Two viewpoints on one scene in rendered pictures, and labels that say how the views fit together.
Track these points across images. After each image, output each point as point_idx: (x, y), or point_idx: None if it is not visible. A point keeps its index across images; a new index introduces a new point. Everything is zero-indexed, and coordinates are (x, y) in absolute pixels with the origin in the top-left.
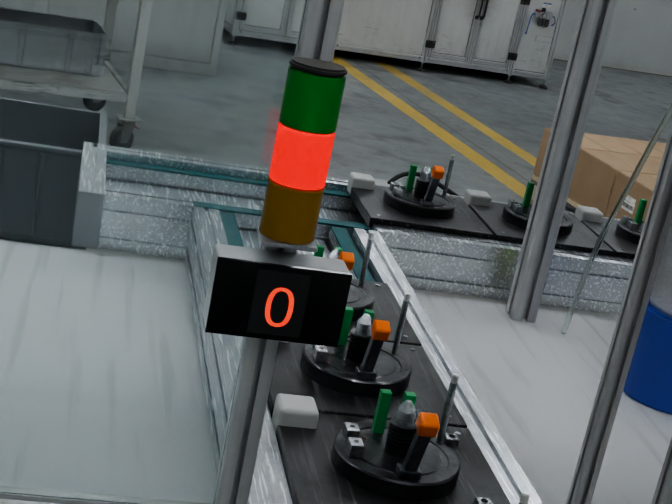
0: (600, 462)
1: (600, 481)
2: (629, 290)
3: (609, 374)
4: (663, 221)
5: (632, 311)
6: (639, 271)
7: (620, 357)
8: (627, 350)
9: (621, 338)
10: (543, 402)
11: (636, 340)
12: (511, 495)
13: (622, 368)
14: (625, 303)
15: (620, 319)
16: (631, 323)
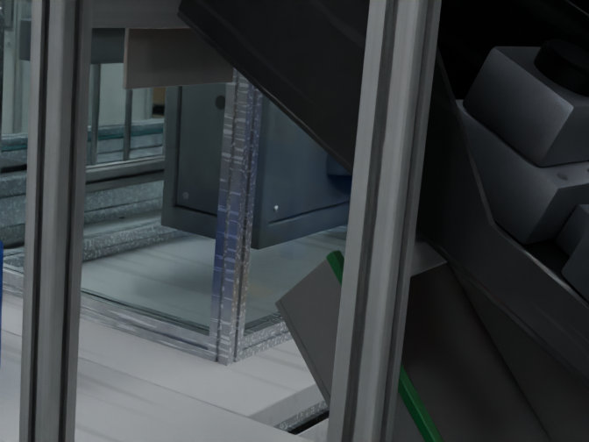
0: None
1: None
2: (38, 196)
3: (46, 390)
4: (74, 19)
5: (61, 238)
6: (57, 145)
7: (59, 345)
8: (67, 325)
9: (53, 304)
10: None
11: (79, 297)
12: None
13: (65, 367)
14: (36, 226)
15: (34, 265)
16: (64, 265)
